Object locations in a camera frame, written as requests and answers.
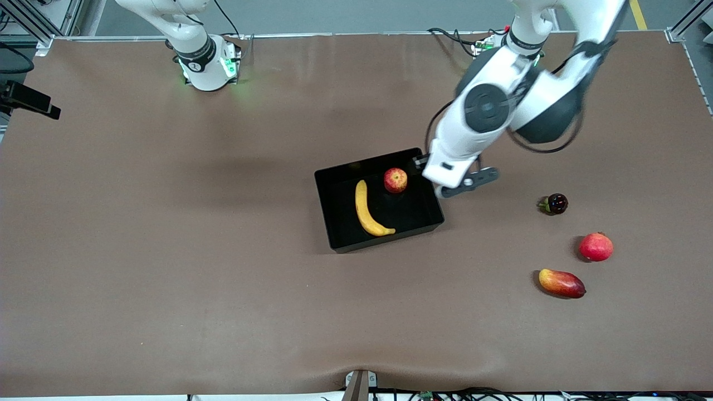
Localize red yellow apple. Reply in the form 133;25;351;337
383;167;408;194

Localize yellow banana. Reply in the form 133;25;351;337
355;179;397;237

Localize black plastic box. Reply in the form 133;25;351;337
314;147;445;254

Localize dark purple mangosteen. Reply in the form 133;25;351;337
538;193;569;216

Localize red orange mango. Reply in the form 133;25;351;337
538;268;587;300

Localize red pomegranate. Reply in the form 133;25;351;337
578;232;614;262

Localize metal table clamp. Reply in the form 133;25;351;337
343;369;378;401

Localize brown table cover mat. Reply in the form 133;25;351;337
0;31;713;397

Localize black mounted device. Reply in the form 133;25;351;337
0;80;62;121

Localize black rounded object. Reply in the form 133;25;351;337
0;42;35;76

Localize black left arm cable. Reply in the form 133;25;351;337
425;22;619;155

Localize black left arm base cables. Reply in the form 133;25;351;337
428;27;510;56

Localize black cable bundle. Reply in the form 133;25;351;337
187;386;713;401

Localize black right arm base cable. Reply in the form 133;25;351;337
213;0;241;40

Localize aluminium frame profile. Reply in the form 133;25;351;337
666;0;713;44
0;0;84;56

